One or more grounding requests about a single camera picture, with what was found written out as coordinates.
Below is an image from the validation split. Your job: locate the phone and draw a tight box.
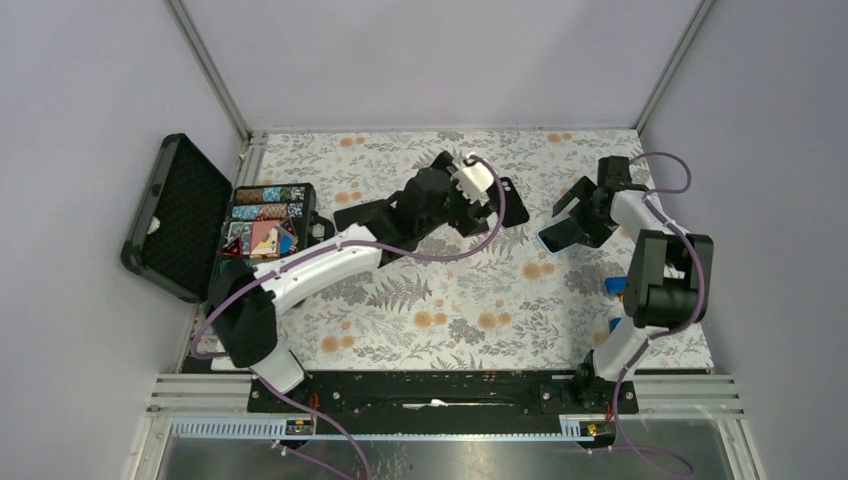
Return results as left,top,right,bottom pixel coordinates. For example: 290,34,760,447
333,200,391,234
537,218,585,254

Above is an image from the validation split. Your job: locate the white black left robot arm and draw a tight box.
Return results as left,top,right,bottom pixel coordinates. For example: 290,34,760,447
190,152,507,411

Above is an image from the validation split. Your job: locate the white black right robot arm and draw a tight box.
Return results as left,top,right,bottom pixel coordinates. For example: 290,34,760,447
538,156,714,412

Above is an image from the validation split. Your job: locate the black poker chip case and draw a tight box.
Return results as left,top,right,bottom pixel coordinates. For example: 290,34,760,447
120,133,335,303

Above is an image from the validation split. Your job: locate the multicolour toy block car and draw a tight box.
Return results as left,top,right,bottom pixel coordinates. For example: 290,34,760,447
603,276,628,303

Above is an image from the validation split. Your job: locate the blue toy block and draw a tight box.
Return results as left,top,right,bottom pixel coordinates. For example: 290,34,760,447
608,317,622,333

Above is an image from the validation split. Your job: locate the floral table mat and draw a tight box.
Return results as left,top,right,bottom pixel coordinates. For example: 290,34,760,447
258,130,642,371

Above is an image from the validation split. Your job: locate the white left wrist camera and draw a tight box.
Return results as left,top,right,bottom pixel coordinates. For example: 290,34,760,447
450,153,495,204

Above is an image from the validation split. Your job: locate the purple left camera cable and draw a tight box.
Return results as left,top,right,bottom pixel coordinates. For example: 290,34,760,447
188,155,510,480

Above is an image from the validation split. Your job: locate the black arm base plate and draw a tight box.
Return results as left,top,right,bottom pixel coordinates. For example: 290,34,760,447
288,370,639,435

